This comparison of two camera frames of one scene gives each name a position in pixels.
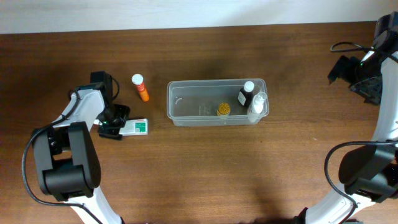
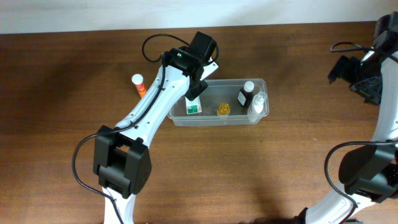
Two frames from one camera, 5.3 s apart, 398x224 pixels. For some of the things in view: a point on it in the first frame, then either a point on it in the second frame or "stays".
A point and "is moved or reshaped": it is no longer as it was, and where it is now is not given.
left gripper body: (115, 125) → (196, 89)
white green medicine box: (135, 127) is moved or reshaped
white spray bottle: (259, 103) stays
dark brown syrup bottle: (245, 94) stays
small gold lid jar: (224, 108) stays
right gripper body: (351, 73) stays
